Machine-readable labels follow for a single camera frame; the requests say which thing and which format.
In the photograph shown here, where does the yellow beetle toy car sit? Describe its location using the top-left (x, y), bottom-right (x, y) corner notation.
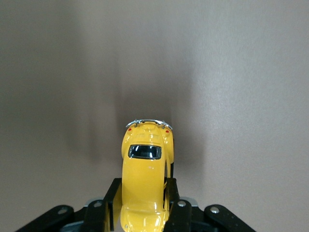
top-left (120, 118), bottom-right (176, 232)

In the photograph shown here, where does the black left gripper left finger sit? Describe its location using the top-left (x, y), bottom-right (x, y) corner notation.
top-left (14, 178), bottom-right (122, 232)

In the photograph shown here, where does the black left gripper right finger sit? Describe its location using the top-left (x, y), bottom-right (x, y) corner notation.
top-left (163, 178), bottom-right (257, 232)

